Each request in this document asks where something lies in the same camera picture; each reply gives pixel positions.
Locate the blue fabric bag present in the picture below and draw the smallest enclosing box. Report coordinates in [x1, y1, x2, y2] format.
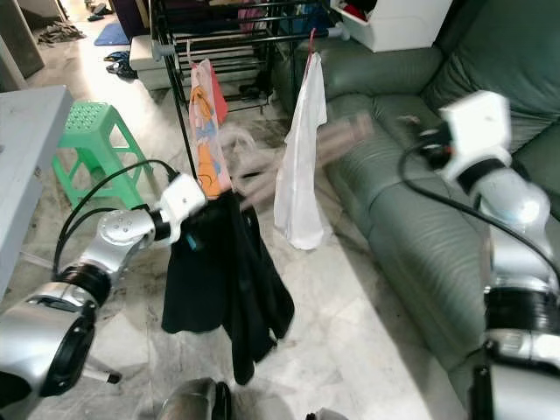
[276, 4, 333, 38]

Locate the green plastic stool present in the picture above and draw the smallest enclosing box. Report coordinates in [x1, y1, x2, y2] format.
[52, 100, 155, 209]

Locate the grey robot leg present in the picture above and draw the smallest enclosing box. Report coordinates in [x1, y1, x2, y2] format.
[302, 408, 351, 420]
[157, 378, 233, 420]

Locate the white printed T-shirt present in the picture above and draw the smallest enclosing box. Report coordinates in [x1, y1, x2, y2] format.
[272, 51, 330, 253]

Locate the white upholstered bench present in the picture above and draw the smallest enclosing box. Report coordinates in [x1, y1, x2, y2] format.
[128, 34, 169, 90]

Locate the black metal drying rack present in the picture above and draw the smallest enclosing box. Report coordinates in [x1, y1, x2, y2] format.
[149, 0, 344, 182]

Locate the blue floor mat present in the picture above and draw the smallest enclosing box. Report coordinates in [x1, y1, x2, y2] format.
[93, 22, 132, 47]

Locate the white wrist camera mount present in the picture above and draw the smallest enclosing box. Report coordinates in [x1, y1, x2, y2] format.
[439, 89, 514, 185]
[156, 172, 210, 221]

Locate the blue black sandal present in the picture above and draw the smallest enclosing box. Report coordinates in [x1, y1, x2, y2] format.
[103, 50, 134, 67]
[107, 61, 139, 80]

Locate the grey left robot leg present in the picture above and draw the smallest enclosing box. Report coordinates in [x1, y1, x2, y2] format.
[157, 378, 233, 420]

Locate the magenta cloth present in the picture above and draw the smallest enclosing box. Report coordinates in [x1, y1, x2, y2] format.
[232, 0, 270, 34]

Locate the grey right robot leg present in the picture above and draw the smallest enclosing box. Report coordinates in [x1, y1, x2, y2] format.
[302, 408, 351, 420]

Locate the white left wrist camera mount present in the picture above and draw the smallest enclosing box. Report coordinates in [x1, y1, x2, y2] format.
[156, 172, 210, 221]

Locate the black garment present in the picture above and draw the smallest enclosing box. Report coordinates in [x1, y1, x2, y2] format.
[161, 189, 298, 388]

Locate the dark clothes pile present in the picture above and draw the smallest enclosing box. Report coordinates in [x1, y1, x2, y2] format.
[37, 21, 88, 46]

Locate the grey-green leather sofa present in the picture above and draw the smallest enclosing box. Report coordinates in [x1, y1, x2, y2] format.
[282, 0, 560, 420]

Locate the dark sandal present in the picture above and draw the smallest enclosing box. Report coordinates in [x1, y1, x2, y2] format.
[86, 2, 113, 20]

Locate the pink cartoon child garment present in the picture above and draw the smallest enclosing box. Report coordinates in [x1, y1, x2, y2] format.
[187, 59, 234, 202]

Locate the light blue plastic table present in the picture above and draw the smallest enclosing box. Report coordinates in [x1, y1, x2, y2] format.
[0, 84, 74, 296]

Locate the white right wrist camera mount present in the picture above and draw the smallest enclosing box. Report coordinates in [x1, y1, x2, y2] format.
[439, 89, 514, 185]

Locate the purple armchair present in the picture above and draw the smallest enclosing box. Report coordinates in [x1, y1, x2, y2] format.
[112, 0, 154, 40]

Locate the red clothes hanger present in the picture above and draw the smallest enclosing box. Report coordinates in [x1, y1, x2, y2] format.
[302, 27, 325, 80]

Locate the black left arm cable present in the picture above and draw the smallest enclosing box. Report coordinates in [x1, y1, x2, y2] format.
[57, 206, 163, 281]
[52, 157, 183, 281]

